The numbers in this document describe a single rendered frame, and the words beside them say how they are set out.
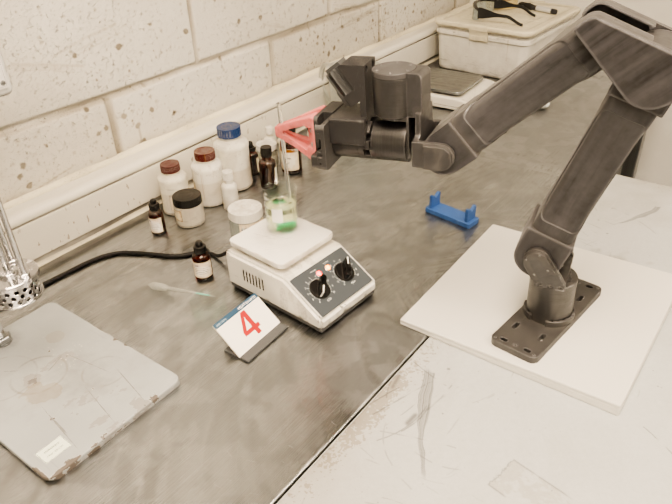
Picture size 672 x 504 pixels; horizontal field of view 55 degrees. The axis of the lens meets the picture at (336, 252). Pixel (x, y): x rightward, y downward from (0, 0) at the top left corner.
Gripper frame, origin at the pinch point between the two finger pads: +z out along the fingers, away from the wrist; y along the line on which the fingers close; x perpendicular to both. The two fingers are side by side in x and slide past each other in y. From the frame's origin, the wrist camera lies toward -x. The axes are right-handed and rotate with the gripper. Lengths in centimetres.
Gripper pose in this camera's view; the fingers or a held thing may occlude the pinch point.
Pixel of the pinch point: (281, 130)
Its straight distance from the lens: 95.3
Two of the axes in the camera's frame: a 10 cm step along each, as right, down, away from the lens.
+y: -3.8, 5.1, -7.7
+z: -9.2, -1.4, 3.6
